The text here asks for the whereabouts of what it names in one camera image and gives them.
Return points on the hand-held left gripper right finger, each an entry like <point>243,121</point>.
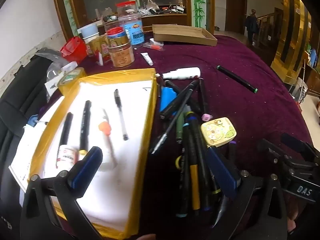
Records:
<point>222,172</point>

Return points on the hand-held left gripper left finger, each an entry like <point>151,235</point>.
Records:
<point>85,170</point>

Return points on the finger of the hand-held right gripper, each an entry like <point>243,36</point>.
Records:
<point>268,147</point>
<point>295,142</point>

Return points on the yellow-edged white tray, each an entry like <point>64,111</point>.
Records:
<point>112,175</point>

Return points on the white bottle orange cap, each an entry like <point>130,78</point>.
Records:
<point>107,152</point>

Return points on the pile of black markers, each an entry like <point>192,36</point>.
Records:
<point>186,155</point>

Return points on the yellow cartoon case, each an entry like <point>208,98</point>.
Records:
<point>218,131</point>

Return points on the olive green marker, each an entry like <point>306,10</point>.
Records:
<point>179,130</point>

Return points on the blue box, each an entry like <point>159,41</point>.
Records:
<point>167,97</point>

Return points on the white bucket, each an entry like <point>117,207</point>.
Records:
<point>301,88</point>

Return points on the white notebook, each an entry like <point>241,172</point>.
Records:
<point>23,155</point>

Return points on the black gel pen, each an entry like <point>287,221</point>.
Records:
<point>120,115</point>

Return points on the thin long black pen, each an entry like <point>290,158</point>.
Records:
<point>172,123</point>

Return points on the blue cloth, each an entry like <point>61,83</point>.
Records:
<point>32,120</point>

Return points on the black marker green ends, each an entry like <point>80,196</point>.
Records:
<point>236,78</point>

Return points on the white card package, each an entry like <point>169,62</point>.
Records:
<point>53,83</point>

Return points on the yellow tape roll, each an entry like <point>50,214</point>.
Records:
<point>71,78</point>

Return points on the black leather sofa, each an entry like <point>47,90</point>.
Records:
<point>17,100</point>

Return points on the gold pillar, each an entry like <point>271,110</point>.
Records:
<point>291,37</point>

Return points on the wooden stair railing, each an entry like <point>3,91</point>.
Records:
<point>267,27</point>

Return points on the clear jar brown label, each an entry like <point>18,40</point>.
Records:
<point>123,55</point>

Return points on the red bag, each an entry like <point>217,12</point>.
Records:
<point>73,48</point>

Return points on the gold and red box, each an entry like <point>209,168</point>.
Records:
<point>100,48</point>

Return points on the bubble wrap bag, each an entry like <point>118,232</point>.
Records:
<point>46,52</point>

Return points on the white tube black cap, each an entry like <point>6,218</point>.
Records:
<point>147,58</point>

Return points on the white and blue cup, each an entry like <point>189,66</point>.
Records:
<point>88,32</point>

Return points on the brown wooden door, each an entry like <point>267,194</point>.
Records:
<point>236,10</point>

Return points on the cardboard tray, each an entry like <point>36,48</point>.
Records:
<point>183,33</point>

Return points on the orange-capped clear packet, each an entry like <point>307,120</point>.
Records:
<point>155,45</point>

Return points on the bamboo painted pillar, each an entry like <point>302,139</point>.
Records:
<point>197,3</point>

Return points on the wooden framed partition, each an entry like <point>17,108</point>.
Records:
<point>58,10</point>

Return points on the tall jar red lid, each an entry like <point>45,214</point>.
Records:
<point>127,8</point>

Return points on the white plastic bag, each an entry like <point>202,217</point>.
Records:
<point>151,5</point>

